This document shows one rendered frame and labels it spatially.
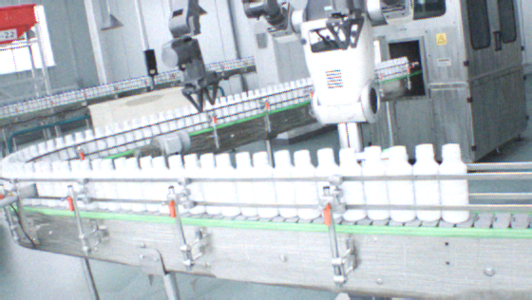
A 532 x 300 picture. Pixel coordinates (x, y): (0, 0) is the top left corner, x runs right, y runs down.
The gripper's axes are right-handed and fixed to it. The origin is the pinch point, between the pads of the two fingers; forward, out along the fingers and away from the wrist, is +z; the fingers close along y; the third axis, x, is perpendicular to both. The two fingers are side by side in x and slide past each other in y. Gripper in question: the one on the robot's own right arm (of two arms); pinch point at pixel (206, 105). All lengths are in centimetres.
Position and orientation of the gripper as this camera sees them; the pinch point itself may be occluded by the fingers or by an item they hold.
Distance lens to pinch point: 146.3
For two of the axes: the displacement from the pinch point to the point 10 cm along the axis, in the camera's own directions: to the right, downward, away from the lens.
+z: 2.4, 9.2, 3.3
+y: -4.7, 4.0, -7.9
